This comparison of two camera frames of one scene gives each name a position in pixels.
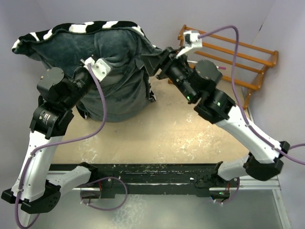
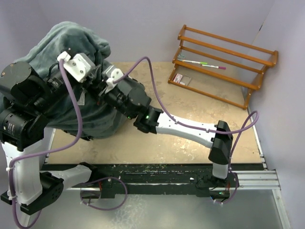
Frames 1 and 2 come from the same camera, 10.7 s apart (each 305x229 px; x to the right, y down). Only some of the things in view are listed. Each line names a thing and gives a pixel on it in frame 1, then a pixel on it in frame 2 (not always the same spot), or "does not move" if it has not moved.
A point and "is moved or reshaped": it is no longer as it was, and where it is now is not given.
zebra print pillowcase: [126, 44] is moved or reshaped
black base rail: [110, 181] does not move
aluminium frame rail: [251, 182] does not move
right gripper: [153, 62] to [102, 94]
